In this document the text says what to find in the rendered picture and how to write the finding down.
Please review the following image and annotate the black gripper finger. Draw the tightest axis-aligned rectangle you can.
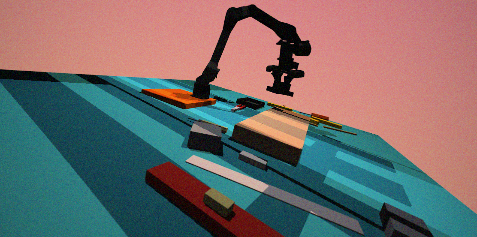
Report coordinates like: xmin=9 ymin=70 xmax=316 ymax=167
xmin=284 ymin=76 xmax=294 ymax=90
xmin=271 ymin=73 xmax=283 ymax=81

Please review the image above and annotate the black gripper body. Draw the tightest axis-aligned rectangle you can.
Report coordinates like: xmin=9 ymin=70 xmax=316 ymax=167
xmin=266 ymin=56 xmax=305 ymax=78

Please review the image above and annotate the awl with red handle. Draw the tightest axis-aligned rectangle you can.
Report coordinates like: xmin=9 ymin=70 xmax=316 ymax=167
xmin=231 ymin=104 xmax=246 ymax=112

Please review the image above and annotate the tan wooden floor panel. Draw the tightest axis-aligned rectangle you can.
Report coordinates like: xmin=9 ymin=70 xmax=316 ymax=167
xmin=231 ymin=107 xmax=311 ymax=165

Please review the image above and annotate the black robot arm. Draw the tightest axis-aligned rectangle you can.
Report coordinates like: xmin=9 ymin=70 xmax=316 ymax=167
xmin=191 ymin=4 xmax=311 ymax=99

